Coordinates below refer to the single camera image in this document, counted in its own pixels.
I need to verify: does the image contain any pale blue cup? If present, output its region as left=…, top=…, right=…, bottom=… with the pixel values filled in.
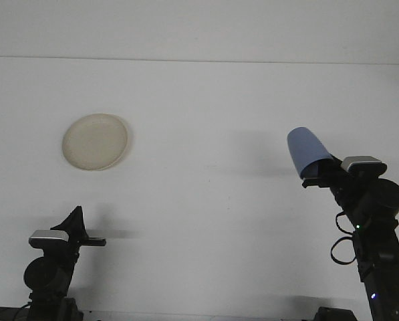
left=287, top=126, right=334, bottom=180

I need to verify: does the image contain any pale round plate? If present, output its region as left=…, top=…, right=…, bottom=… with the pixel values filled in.
left=61, top=112, right=132, bottom=172

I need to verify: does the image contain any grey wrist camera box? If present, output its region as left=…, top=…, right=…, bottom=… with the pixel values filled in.
left=341, top=155, right=388, bottom=175
left=28, top=229, right=70, bottom=249

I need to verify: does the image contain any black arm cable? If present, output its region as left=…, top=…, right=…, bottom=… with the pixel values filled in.
left=13, top=302, right=33, bottom=318
left=330, top=209, right=358, bottom=267

